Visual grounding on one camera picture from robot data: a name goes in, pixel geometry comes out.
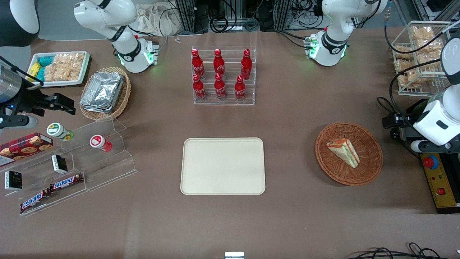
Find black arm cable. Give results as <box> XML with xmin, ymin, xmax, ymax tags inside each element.
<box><xmin>390</xmin><ymin>59</ymin><xmax>443</xmax><ymax>121</ymax></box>
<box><xmin>383</xmin><ymin>11</ymin><xmax>450</xmax><ymax>55</ymax></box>

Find red cookie box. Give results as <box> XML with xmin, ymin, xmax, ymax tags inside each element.
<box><xmin>0</xmin><ymin>132</ymin><xmax>54</xmax><ymax>167</ymax></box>

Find coiled black cables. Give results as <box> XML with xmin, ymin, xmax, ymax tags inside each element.
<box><xmin>210</xmin><ymin>15</ymin><xmax>260</xmax><ymax>33</ymax></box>

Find white cloth bag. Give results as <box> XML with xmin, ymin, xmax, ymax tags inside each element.
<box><xmin>136</xmin><ymin>3</ymin><xmax>181</xmax><ymax>37</ymax></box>

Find round brown wicker basket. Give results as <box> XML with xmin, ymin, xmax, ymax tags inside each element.
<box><xmin>315</xmin><ymin>122</ymin><xmax>383</xmax><ymax>186</ymax></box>

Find clear bag of crackers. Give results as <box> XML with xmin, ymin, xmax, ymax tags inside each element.
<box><xmin>393</xmin><ymin>45</ymin><xmax>414</xmax><ymax>60</ymax></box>
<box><xmin>417</xmin><ymin>37</ymin><xmax>445</xmax><ymax>55</ymax></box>
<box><xmin>397</xmin><ymin>71</ymin><xmax>433</xmax><ymax>89</ymax></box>
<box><xmin>411</xmin><ymin>26</ymin><xmax>434</xmax><ymax>41</ymax></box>
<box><xmin>395</xmin><ymin>59</ymin><xmax>418</xmax><ymax>73</ymax></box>

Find aluminium foil container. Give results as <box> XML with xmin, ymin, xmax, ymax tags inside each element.
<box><xmin>81</xmin><ymin>71</ymin><xmax>125</xmax><ymax>109</ymax></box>
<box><xmin>79</xmin><ymin>101</ymin><xmax>114</xmax><ymax>114</ymax></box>

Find white rectangular snack tray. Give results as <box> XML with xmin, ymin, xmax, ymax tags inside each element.
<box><xmin>27</xmin><ymin>51</ymin><xmax>91</xmax><ymax>87</ymax></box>

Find clear acrylic bottle rack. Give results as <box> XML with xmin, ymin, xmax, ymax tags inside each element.
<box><xmin>192</xmin><ymin>45</ymin><xmax>257</xmax><ymax>106</ymax></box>

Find aluminium frame post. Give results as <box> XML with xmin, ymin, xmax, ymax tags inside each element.
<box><xmin>275</xmin><ymin>0</ymin><xmax>292</xmax><ymax>31</ymax></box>
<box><xmin>175</xmin><ymin>0</ymin><xmax>197</xmax><ymax>35</ymax></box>

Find black looped cable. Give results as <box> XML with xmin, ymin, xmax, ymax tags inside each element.
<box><xmin>376</xmin><ymin>96</ymin><xmax>411</xmax><ymax>125</ymax></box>

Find clear acrylic stepped shelf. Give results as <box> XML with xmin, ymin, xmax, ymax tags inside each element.
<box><xmin>0</xmin><ymin>118</ymin><xmax>138</xmax><ymax>217</ymax></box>

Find green lid cup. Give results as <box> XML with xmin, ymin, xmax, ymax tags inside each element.
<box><xmin>46</xmin><ymin>122</ymin><xmax>74</xmax><ymax>142</ymax></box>

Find snickers chocolate bar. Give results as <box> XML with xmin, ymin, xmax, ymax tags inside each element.
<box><xmin>49</xmin><ymin>173</ymin><xmax>84</xmax><ymax>191</ymax></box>
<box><xmin>19</xmin><ymin>189</ymin><xmax>51</xmax><ymax>213</ymax></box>

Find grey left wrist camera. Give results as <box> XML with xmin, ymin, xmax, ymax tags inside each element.
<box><xmin>410</xmin><ymin>140</ymin><xmax>452</xmax><ymax>154</ymax></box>

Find red cola bottle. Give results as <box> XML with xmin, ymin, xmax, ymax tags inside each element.
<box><xmin>240</xmin><ymin>49</ymin><xmax>253</xmax><ymax>81</ymax></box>
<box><xmin>192</xmin><ymin>74</ymin><xmax>207</xmax><ymax>101</ymax></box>
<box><xmin>213</xmin><ymin>49</ymin><xmax>226</xmax><ymax>78</ymax></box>
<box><xmin>234</xmin><ymin>75</ymin><xmax>247</xmax><ymax>101</ymax></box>
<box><xmin>214</xmin><ymin>73</ymin><xmax>227</xmax><ymax>100</ymax></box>
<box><xmin>191</xmin><ymin>49</ymin><xmax>206</xmax><ymax>80</ymax></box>

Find oval light wicker basket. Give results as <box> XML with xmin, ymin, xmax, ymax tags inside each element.
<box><xmin>79</xmin><ymin>67</ymin><xmax>132</xmax><ymax>121</ymax></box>

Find black floor cables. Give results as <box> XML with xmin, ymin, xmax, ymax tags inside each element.
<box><xmin>346</xmin><ymin>242</ymin><xmax>460</xmax><ymax>259</ymax></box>

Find red lid cup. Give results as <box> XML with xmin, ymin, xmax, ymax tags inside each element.
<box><xmin>89</xmin><ymin>134</ymin><xmax>113</xmax><ymax>153</ymax></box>

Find white wire basket rack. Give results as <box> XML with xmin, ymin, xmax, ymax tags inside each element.
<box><xmin>391</xmin><ymin>21</ymin><xmax>452</xmax><ymax>97</ymax></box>

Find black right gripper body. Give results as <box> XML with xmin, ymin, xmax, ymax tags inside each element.
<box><xmin>0</xmin><ymin>79</ymin><xmax>49</xmax><ymax>125</ymax></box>

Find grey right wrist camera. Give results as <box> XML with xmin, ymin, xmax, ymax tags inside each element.
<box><xmin>0</xmin><ymin>115</ymin><xmax>38</xmax><ymax>130</ymax></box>

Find yellow emergency stop box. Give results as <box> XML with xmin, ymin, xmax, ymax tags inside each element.
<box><xmin>420</xmin><ymin>153</ymin><xmax>460</xmax><ymax>209</ymax></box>

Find small black box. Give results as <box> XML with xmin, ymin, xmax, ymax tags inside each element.
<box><xmin>51</xmin><ymin>154</ymin><xmax>68</xmax><ymax>174</ymax></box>
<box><xmin>4</xmin><ymin>171</ymin><xmax>23</xmax><ymax>191</ymax></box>

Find beige plastic tray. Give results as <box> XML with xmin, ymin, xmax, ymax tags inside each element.
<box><xmin>180</xmin><ymin>138</ymin><xmax>266</xmax><ymax>195</ymax></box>

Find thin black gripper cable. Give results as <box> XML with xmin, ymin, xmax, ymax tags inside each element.
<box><xmin>0</xmin><ymin>55</ymin><xmax>44</xmax><ymax>87</ymax></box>

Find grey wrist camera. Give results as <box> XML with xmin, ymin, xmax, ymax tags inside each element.
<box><xmin>410</xmin><ymin>140</ymin><xmax>452</xmax><ymax>154</ymax></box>
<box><xmin>0</xmin><ymin>115</ymin><xmax>38</xmax><ymax>130</ymax></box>

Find rice cracker bag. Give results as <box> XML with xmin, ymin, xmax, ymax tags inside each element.
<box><xmin>43</xmin><ymin>63</ymin><xmax>82</xmax><ymax>82</ymax></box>
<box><xmin>52</xmin><ymin>53</ymin><xmax>85</xmax><ymax>69</ymax></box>

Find triangle sandwich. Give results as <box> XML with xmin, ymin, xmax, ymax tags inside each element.
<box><xmin>326</xmin><ymin>139</ymin><xmax>360</xmax><ymax>169</ymax></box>

